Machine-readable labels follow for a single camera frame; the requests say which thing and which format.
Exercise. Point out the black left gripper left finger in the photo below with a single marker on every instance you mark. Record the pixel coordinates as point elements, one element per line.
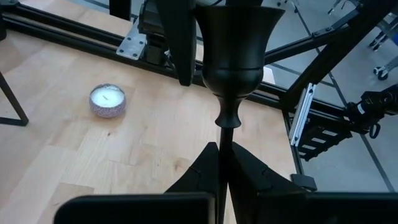
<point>202,177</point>

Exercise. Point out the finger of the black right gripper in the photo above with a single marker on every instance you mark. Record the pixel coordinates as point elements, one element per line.
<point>244,2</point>
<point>180,46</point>

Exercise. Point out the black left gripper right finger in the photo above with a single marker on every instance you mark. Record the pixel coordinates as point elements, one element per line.
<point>245,180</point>

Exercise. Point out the black candle stick holder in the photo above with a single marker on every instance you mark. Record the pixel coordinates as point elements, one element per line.
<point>233,46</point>

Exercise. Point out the purple patterned tin candle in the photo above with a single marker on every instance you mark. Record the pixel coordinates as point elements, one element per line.
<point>107,107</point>

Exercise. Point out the black vented box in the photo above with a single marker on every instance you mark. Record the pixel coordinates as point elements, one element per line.
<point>323,140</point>

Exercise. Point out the grey wheeled stand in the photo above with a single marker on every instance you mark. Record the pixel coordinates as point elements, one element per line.
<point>382,72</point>

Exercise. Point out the wooden shelf riser black legs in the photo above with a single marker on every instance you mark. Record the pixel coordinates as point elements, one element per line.
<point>12,121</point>

